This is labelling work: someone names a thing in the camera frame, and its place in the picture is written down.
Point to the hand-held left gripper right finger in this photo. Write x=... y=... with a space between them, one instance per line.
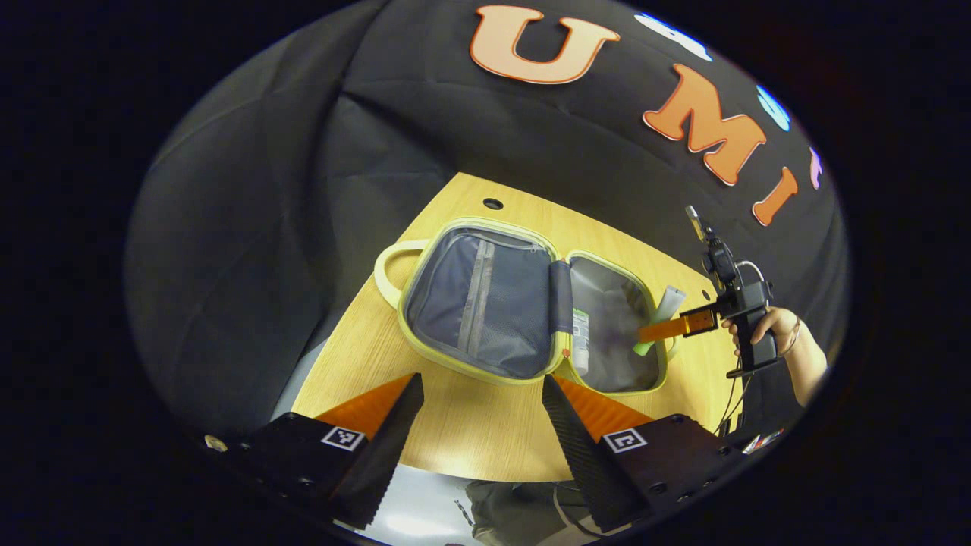
x=580 y=455

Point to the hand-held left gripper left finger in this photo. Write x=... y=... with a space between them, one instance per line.
x=383 y=455

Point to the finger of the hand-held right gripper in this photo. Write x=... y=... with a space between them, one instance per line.
x=675 y=327

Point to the slim white green tube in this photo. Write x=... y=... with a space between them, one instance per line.
x=664 y=311

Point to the wide green white tube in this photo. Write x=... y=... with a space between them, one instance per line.
x=580 y=341

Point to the small round pale object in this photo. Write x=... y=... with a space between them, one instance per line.
x=215 y=444

